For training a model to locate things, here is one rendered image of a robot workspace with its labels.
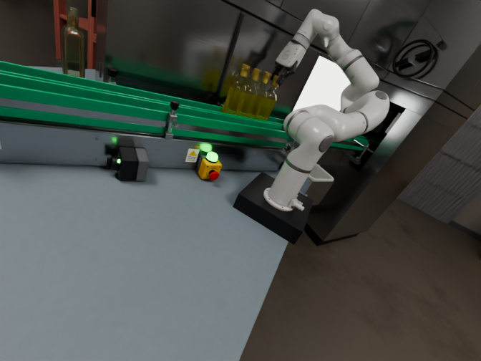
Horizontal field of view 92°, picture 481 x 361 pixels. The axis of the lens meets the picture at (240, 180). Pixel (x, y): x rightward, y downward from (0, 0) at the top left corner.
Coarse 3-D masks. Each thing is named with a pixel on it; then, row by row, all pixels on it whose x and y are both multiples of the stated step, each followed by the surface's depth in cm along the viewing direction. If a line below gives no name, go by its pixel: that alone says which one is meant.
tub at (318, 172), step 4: (316, 164) 125; (316, 168) 124; (320, 168) 122; (312, 172) 126; (316, 172) 124; (320, 172) 122; (324, 172) 120; (308, 176) 109; (312, 176) 126; (316, 176) 124; (320, 176) 122; (324, 176) 120; (328, 176) 118; (312, 180) 109; (316, 180) 108; (320, 180) 109; (324, 180) 111; (328, 180) 113; (332, 180) 115
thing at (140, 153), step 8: (120, 152) 72; (128, 152) 74; (136, 152) 76; (144, 152) 77; (120, 160) 70; (128, 160) 70; (136, 160) 72; (144, 160) 73; (120, 168) 71; (128, 168) 72; (136, 168) 73; (144, 168) 74; (120, 176) 72; (128, 176) 74; (136, 176) 75; (144, 176) 76
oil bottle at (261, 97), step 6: (258, 90) 102; (264, 90) 103; (258, 96) 102; (264, 96) 103; (258, 102) 104; (264, 102) 106; (252, 108) 105; (258, 108) 106; (252, 114) 106; (258, 114) 108
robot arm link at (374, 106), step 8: (368, 96) 82; (376, 96) 80; (384, 96) 80; (352, 104) 89; (360, 104) 84; (368, 104) 81; (376, 104) 79; (384, 104) 79; (344, 112) 91; (360, 112) 79; (368, 112) 79; (376, 112) 79; (384, 112) 79; (368, 120) 78; (376, 120) 79; (368, 128) 79
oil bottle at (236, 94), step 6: (234, 84) 96; (240, 84) 96; (234, 90) 96; (240, 90) 96; (228, 96) 99; (234, 96) 97; (240, 96) 98; (228, 102) 99; (234, 102) 98; (240, 102) 100; (228, 108) 100; (234, 108) 100; (234, 114) 102
